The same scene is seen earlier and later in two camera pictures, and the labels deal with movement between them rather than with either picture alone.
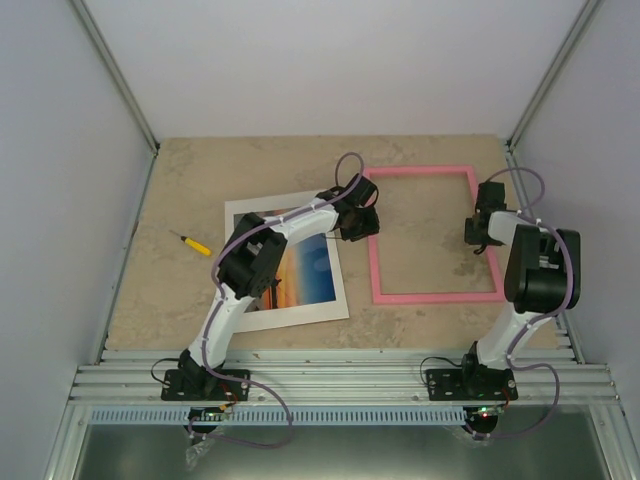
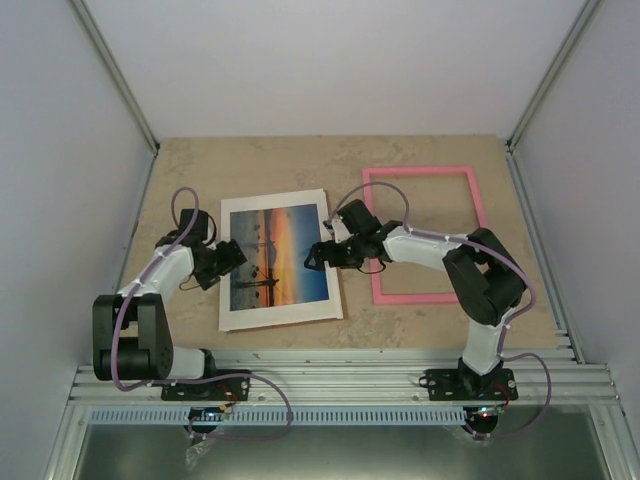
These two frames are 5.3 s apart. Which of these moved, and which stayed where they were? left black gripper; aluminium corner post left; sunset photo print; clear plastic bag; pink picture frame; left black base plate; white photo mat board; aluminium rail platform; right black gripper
Moved: right black gripper; left black gripper; sunset photo print
Stayed: white photo mat board; left black base plate; aluminium rail platform; pink picture frame; aluminium corner post left; clear plastic bag
